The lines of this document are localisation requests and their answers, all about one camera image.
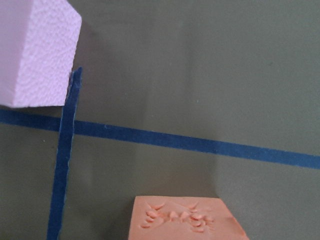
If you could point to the pink foam block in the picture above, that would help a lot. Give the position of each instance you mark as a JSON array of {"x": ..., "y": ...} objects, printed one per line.
[{"x": 38, "y": 41}]

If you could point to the orange foam block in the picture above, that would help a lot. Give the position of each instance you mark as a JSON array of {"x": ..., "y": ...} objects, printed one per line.
[{"x": 183, "y": 218}]

